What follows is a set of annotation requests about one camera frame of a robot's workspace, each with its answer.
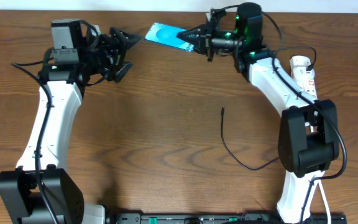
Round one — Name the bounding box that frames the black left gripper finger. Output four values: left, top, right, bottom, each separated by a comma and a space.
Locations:
114, 62, 133, 83
118, 30, 141, 50

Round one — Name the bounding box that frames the blue screen smartphone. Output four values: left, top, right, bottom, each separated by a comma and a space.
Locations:
145, 22, 194, 52

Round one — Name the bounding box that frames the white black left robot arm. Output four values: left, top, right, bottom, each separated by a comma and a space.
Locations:
0, 19, 140, 223

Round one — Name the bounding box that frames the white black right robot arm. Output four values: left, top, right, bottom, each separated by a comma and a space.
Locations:
177, 2, 347, 223

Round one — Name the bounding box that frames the white charger adapter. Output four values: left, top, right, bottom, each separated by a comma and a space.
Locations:
290, 55, 315, 82

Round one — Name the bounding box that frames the white power strip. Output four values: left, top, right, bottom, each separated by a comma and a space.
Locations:
290, 55, 318, 102

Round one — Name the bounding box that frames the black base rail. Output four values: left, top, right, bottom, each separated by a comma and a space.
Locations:
106, 212, 347, 224

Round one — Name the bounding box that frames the white power strip cord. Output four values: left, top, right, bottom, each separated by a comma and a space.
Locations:
309, 123, 332, 224

